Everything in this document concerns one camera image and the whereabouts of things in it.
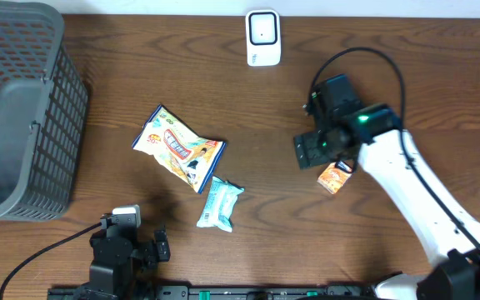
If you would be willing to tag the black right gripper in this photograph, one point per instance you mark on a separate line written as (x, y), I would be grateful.
(307, 153)

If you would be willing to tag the light blue wipes pack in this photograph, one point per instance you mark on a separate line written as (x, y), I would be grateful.
(219, 206)

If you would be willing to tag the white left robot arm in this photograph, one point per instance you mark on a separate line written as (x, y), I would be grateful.
(118, 259)

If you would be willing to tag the orange Kleenex tissue pack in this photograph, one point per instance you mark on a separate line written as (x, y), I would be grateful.
(335, 176)

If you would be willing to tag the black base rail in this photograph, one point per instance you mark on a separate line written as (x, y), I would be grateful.
(178, 292)

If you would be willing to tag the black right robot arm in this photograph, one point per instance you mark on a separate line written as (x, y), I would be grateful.
(449, 235)

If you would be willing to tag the yellow snack bag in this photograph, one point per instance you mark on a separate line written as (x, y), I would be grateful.
(179, 149)

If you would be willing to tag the dark grey plastic basket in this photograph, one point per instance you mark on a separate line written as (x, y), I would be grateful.
(43, 109)

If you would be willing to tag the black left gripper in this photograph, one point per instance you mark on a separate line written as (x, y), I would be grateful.
(152, 257)

